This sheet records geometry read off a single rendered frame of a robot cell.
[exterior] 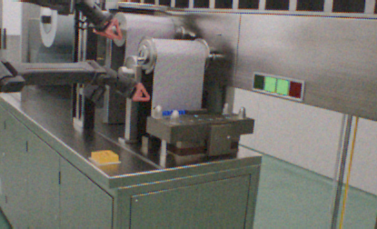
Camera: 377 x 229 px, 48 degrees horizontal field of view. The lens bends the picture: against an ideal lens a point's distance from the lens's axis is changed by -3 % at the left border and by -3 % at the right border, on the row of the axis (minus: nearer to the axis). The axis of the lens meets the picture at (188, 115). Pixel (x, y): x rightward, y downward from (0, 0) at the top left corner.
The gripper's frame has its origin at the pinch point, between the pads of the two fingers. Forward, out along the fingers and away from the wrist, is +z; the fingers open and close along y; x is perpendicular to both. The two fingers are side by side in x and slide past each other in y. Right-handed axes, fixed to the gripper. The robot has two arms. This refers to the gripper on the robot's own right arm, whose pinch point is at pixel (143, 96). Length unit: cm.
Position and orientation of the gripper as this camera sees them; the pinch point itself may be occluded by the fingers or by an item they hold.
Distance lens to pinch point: 162.8
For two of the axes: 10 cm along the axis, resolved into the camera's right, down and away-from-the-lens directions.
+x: 4.7, -8.8, 0.4
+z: 7.0, 4.0, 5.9
